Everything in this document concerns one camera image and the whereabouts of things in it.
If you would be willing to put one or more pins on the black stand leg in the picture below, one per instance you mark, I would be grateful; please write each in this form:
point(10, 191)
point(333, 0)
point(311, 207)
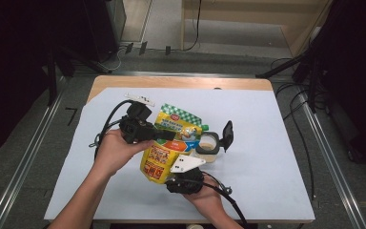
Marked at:
point(282, 66)
point(51, 79)

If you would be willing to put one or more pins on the black cabinet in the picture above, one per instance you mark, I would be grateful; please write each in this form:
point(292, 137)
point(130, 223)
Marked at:
point(100, 28)

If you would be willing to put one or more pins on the wooden table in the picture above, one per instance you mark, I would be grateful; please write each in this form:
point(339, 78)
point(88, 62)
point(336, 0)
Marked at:
point(171, 82)

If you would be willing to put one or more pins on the black curtain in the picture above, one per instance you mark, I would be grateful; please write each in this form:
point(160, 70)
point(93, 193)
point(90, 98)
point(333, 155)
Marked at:
point(355, 79)
point(12, 63)

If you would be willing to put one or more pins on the yellow green spout pouch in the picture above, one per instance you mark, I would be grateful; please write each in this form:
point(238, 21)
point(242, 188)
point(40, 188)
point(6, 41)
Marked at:
point(162, 156)

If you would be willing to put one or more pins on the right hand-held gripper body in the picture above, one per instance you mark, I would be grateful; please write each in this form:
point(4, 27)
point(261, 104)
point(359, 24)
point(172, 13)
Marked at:
point(186, 183)

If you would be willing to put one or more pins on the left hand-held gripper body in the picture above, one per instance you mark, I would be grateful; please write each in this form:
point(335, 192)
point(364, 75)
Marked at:
point(136, 129)

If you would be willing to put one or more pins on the white cup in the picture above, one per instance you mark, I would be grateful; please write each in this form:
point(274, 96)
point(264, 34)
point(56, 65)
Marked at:
point(194, 226)

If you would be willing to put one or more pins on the light wooden furniture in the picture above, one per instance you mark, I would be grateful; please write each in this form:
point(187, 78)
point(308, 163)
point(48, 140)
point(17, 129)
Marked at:
point(241, 8)

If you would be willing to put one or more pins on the aluminium floor rail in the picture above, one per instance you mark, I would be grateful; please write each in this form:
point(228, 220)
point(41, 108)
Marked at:
point(333, 165)
point(184, 73)
point(25, 165)

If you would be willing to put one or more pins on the person's left hand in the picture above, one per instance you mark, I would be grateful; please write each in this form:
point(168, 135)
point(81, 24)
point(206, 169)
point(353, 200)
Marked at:
point(114, 152)

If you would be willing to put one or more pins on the person's right hand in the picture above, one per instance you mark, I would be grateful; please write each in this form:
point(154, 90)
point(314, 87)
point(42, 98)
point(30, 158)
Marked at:
point(209, 200)

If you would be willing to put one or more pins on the jar with black flip lid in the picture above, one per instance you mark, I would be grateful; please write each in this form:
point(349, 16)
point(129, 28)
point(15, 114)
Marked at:
point(208, 146)

